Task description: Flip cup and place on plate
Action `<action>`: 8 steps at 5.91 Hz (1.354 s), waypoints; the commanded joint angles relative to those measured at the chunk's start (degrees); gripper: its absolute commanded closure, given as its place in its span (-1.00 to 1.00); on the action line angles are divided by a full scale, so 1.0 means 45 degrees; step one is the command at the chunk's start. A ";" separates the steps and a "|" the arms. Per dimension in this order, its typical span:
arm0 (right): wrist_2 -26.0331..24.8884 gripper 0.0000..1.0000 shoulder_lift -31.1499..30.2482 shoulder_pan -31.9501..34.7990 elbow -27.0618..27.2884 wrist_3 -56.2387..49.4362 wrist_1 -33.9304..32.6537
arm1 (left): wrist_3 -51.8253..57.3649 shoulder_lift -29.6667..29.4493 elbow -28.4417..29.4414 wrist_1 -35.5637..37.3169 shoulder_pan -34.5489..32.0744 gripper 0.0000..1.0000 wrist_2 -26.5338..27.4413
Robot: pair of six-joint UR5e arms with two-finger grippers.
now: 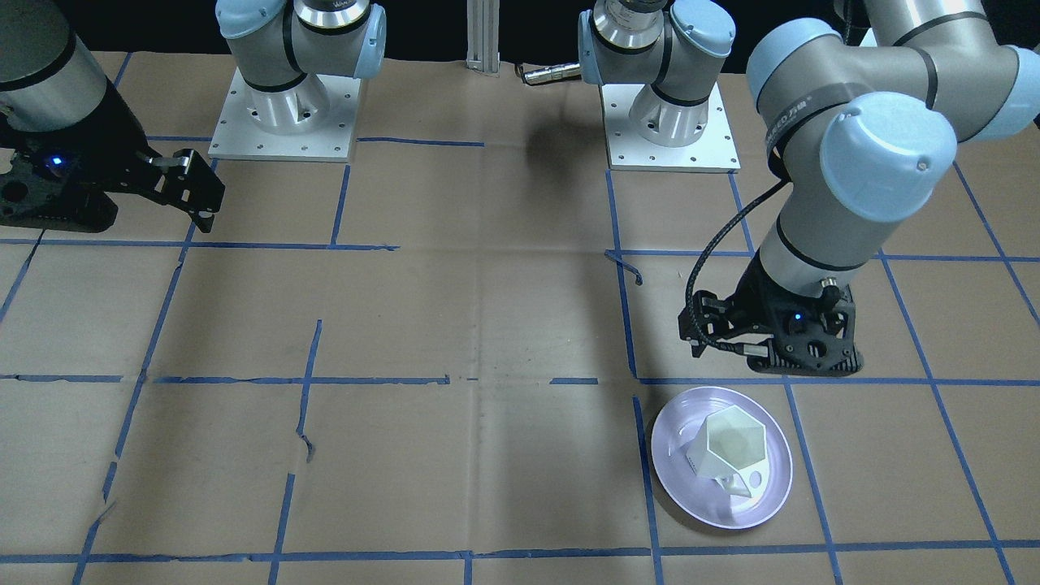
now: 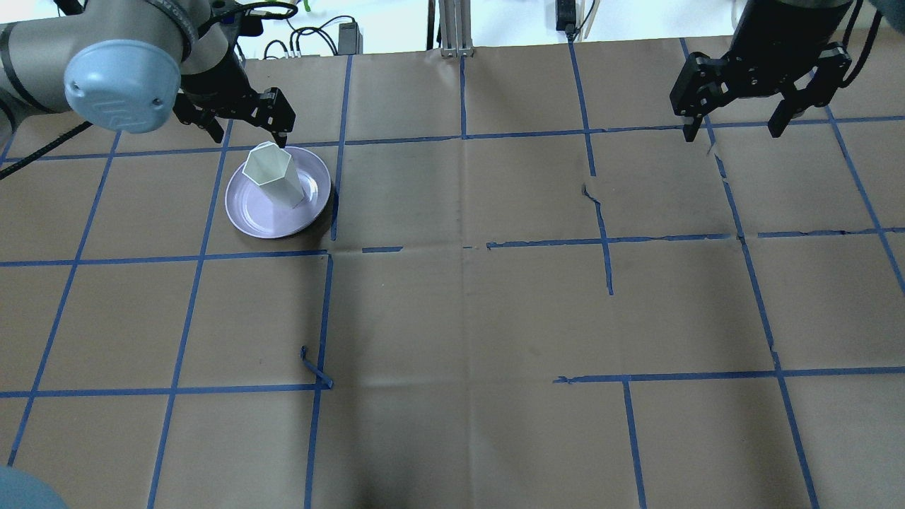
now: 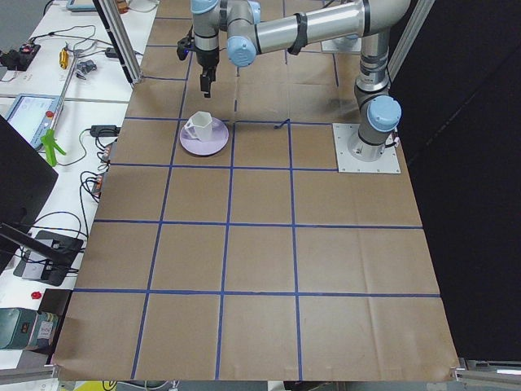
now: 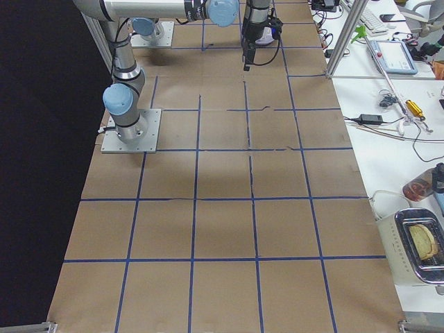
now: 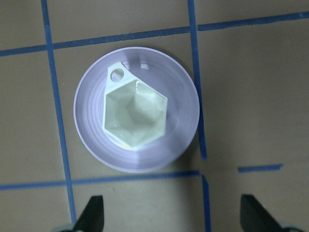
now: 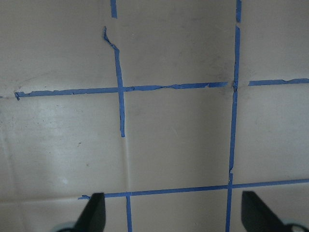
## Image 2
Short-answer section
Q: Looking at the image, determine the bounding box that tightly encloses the brown paper table cover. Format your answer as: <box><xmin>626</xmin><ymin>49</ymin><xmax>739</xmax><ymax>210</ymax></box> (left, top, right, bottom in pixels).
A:
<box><xmin>1</xmin><ymin>32</ymin><xmax>904</xmax><ymax>508</ymax></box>

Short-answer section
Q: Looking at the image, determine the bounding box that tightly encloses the white faceted cup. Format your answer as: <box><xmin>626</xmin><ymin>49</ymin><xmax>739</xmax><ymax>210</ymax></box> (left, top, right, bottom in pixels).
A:
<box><xmin>241</xmin><ymin>141</ymin><xmax>306</xmax><ymax>209</ymax></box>

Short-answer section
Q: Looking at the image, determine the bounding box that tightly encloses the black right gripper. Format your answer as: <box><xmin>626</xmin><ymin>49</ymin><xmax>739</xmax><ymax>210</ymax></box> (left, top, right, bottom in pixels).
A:
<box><xmin>670</xmin><ymin>43</ymin><xmax>853</xmax><ymax>143</ymax></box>

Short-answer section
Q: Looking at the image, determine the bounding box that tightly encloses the lavender round plate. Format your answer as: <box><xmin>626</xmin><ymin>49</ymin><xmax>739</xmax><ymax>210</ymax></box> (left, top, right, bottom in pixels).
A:
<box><xmin>224</xmin><ymin>147</ymin><xmax>332</xmax><ymax>239</ymax></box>

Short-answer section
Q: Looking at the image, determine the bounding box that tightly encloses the black power adapter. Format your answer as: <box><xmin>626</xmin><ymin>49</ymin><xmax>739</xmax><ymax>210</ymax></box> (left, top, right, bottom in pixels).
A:
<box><xmin>337</xmin><ymin>21</ymin><xmax>364</xmax><ymax>55</ymax></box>

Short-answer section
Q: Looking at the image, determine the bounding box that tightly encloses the aluminium frame post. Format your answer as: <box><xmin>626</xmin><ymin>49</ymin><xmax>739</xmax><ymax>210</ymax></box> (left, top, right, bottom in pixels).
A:
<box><xmin>434</xmin><ymin>0</ymin><xmax>474</xmax><ymax>59</ymax></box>

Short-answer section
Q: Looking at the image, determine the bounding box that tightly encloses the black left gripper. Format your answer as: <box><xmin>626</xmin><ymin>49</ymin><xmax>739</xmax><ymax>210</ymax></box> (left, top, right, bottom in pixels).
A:
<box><xmin>173</xmin><ymin>42</ymin><xmax>296</xmax><ymax>148</ymax></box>

